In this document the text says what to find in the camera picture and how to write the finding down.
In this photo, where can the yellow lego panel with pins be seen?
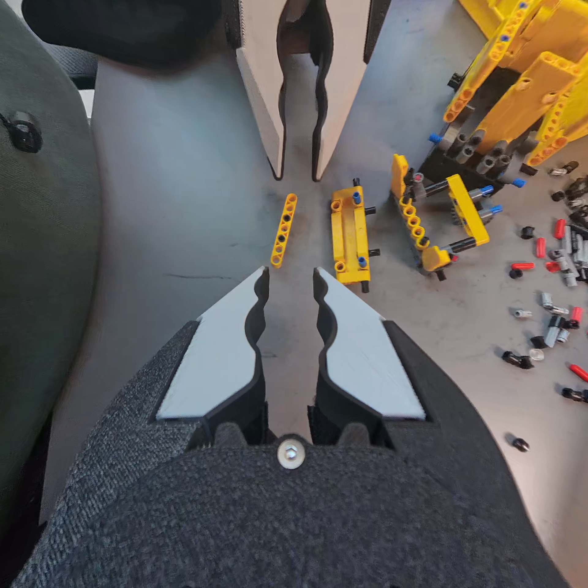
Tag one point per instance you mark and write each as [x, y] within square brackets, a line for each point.
[347, 234]

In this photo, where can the black round device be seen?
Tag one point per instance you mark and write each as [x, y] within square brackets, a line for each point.
[25, 133]

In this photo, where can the yellow lego beam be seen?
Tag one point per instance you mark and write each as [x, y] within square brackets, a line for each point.
[277, 250]

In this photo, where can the yellow lego robot body model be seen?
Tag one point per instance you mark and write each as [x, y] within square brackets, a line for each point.
[528, 92]

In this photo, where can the loose black lego connector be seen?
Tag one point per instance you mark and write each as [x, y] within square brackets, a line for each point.
[520, 444]

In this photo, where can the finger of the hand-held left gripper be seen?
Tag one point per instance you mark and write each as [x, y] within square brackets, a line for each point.
[347, 55]
[259, 55]

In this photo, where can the pile of small lego pins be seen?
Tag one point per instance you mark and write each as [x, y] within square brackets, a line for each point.
[565, 257]

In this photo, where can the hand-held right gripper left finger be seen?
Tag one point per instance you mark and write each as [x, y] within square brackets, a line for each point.
[211, 363]

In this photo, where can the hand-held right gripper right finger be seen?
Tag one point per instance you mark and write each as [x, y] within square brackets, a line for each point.
[372, 363]

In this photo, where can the lego axle and gear assembly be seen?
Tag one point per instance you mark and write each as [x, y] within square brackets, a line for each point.
[466, 211]

